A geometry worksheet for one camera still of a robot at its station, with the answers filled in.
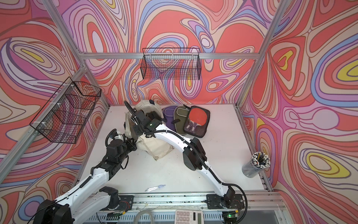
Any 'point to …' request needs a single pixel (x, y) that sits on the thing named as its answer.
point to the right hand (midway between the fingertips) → (139, 128)
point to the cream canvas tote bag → (156, 148)
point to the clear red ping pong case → (197, 121)
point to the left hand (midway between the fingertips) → (136, 139)
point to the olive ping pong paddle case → (181, 113)
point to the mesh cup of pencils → (259, 160)
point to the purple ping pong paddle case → (168, 113)
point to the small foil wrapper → (152, 188)
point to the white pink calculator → (184, 216)
